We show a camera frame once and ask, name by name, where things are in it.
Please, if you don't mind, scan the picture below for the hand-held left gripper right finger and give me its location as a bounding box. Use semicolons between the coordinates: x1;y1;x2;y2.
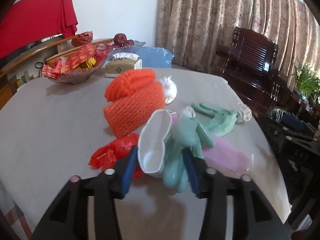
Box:
182;150;290;240

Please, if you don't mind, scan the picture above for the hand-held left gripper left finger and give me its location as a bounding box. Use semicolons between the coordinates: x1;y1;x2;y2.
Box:
32;146;139;240

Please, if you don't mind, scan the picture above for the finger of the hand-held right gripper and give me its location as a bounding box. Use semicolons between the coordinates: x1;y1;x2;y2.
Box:
271;107;320;133
281;126;320;143

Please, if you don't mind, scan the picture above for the red plastic bag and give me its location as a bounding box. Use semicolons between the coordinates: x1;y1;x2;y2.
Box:
87;133;143;180

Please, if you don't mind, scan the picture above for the green rubber glove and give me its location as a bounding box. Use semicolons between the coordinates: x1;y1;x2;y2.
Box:
191;102;238;138
162;112;215;193

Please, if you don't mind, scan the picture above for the white squeeze tube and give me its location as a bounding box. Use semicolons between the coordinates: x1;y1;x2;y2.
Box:
137;109;173;178

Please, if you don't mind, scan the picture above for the orange foam net sleeve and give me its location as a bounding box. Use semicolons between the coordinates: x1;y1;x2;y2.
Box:
103;68;166;138

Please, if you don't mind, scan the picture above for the green flowering plant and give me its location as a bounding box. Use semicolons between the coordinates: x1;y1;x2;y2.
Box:
291;60;320;105

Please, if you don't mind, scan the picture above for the dark wooden armchair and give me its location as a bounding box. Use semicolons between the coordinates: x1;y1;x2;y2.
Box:
215;27;293;115

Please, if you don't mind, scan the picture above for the beige tissue box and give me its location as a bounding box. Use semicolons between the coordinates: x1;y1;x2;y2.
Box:
105;52;142;77

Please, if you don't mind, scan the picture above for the blue floral cloth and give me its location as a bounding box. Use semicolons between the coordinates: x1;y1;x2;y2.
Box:
137;46;174;68

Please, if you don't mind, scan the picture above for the pile of red snack packets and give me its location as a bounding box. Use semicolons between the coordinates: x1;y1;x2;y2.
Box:
41;42;110;79

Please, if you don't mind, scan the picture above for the beige patterned curtain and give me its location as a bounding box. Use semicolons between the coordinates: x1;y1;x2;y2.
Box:
155;0;320;88

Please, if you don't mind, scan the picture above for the dark red fruit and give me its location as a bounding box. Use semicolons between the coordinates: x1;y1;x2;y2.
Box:
113;33;134;48

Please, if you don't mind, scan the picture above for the red cloth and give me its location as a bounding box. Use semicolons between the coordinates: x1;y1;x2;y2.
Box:
0;0;78;59

